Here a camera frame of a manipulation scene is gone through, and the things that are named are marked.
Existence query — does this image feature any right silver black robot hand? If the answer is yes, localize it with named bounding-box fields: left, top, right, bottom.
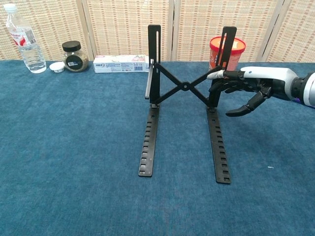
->
left=206, top=66, right=298, bottom=118

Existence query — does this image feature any black folding laptop stand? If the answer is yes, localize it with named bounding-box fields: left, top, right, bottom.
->
left=137, top=24, right=237, bottom=184

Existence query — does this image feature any orange instant noodle cup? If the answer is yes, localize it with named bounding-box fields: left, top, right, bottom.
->
left=208, top=36, right=247, bottom=74

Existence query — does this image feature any white toothpaste carton box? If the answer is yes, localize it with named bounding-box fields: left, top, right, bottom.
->
left=93, top=55, right=151, bottom=74

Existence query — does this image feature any woven bamboo folding screen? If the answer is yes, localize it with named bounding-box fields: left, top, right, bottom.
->
left=0, top=0, right=315, bottom=63

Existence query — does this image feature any glass jar with black lid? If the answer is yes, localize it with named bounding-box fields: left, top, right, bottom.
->
left=61, top=41, right=90, bottom=73

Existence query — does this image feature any blue felt table mat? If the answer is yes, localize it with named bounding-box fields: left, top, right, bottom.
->
left=0, top=60, right=315, bottom=236

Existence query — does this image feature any small white bottle cap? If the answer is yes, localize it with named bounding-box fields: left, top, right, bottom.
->
left=49, top=62, right=65, bottom=73

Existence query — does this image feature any clear plastic water bottle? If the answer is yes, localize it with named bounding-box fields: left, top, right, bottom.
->
left=2, top=3, right=47, bottom=74

